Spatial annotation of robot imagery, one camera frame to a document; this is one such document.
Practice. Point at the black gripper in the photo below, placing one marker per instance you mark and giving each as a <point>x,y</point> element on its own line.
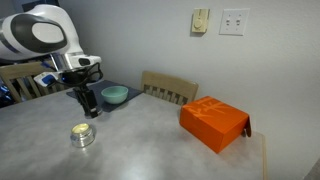
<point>75,79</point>

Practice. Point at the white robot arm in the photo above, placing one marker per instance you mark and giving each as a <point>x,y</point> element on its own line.
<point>33,33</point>

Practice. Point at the silver candle tin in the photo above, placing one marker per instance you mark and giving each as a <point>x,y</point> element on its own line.
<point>82,136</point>

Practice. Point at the navy blue cloth mat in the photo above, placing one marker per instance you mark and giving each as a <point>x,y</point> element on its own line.
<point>106,107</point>

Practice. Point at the teal ceramic bowl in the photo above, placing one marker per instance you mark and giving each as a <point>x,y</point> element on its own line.
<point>115,95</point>

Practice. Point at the wooden chair with grey seat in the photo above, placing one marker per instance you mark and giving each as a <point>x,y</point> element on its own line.
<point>20,71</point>

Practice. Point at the wooden chair back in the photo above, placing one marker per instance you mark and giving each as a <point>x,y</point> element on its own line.
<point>168,85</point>

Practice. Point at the orange cardboard box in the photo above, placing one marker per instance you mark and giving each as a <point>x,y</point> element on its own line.
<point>213,123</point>

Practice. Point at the beige wall thermostat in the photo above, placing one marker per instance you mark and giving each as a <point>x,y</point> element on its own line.
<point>200,20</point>

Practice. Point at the white light switch plate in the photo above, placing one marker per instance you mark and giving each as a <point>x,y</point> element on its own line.
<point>234,21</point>

